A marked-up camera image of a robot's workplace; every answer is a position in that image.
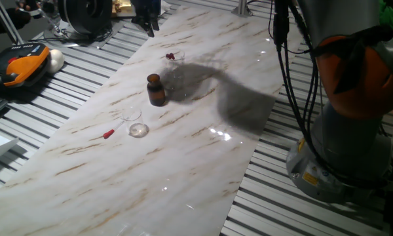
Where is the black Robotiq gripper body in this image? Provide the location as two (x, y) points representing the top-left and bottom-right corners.
(130, 0), (162, 26)

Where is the small metal tripod device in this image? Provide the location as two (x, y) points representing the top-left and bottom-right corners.
(18, 0), (69, 37)

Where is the dark sleeved forearm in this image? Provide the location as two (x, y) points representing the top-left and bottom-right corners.
(0, 8), (31, 36)

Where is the person hand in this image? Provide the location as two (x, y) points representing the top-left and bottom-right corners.
(16, 0), (33, 12)

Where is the crumpled white paper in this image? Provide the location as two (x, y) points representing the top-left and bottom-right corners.
(159, 0), (173, 16)

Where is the gold foil packet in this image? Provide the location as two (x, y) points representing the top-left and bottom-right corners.
(112, 0), (134, 18)

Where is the dark grey flat sheet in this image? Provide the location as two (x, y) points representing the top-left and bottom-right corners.
(42, 18), (127, 49)

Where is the clear glass beaker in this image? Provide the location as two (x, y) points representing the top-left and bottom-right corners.
(165, 48), (193, 81)
(120, 106), (150, 138)

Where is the brown glass bottle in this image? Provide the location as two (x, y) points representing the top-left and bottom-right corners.
(146, 73), (167, 108)

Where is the black filament spool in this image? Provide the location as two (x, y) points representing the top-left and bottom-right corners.
(57, 0), (114, 37)

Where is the white round object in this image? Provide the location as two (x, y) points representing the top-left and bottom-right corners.
(47, 49), (66, 74)

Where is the orange black teach pendant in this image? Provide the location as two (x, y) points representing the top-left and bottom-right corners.
(0, 43), (50, 89)

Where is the marble pattern sheet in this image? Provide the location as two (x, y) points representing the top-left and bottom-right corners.
(0, 5), (304, 236)

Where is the aluminium frame post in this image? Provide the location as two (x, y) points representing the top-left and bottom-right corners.
(231, 0), (253, 17)

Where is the aluminium frame strut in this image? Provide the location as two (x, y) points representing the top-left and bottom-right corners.
(0, 0), (24, 45)

